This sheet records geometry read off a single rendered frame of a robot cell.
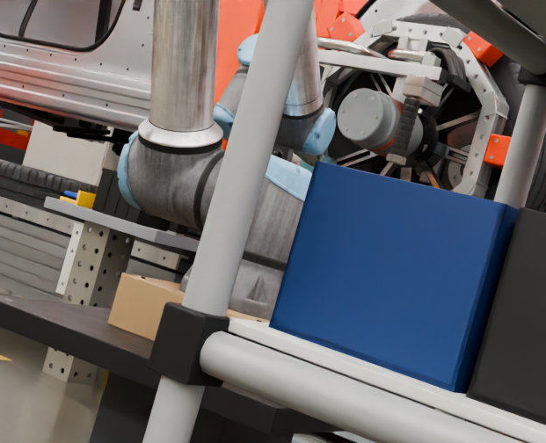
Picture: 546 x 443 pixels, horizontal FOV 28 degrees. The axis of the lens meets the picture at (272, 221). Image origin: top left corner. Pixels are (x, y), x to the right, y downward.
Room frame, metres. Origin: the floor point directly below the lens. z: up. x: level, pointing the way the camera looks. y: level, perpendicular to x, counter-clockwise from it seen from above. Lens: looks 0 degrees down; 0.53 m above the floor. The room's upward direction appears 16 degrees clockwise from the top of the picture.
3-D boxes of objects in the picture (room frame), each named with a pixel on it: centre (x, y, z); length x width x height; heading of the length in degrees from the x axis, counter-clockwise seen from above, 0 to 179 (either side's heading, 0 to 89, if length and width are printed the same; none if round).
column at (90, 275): (2.95, 0.41, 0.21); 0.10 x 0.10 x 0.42; 53
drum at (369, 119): (2.69, -0.19, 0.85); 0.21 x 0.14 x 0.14; 143
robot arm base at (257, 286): (1.92, 0.03, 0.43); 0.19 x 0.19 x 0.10
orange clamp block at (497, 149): (2.56, -0.49, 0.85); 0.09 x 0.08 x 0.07; 53
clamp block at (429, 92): (2.48, -0.25, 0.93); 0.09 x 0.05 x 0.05; 143
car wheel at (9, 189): (4.07, 0.81, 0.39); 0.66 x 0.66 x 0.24
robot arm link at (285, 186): (1.92, 0.03, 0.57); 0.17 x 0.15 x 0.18; 65
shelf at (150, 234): (2.93, 0.39, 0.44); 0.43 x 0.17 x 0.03; 53
